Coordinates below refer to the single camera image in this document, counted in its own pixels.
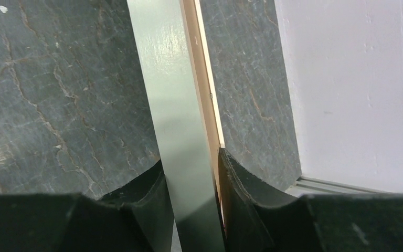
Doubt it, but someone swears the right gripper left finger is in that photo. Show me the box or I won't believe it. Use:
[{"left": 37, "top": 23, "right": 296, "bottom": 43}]
[{"left": 0, "top": 162, "right": 174, "bottom": 251}]

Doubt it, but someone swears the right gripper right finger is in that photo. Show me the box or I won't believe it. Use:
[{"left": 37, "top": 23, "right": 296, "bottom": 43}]
[{"left": 219, "top": 148, "right": 403, "bottom": 251}]

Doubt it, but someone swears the wooden picture frame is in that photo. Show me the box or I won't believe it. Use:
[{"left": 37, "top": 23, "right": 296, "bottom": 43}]
[{"left": 128, "top": 1, "right": 225, "bottom": 251}]

